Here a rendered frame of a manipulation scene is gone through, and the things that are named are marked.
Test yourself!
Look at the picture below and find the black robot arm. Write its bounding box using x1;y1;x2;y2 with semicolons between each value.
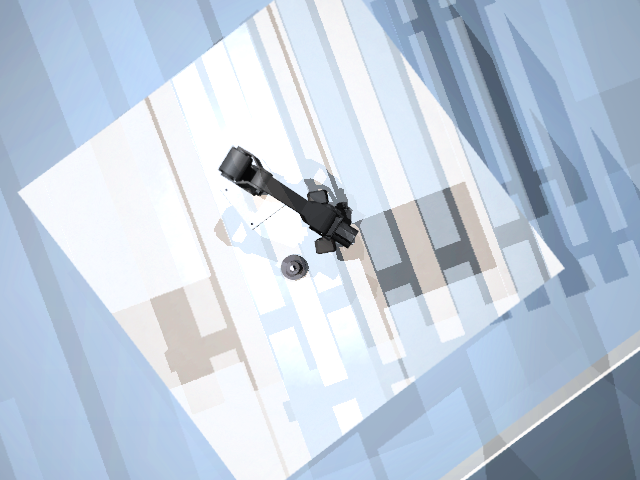
218;146;359;249

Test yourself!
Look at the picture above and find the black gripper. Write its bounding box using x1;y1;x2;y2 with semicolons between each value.
307;190;337;254

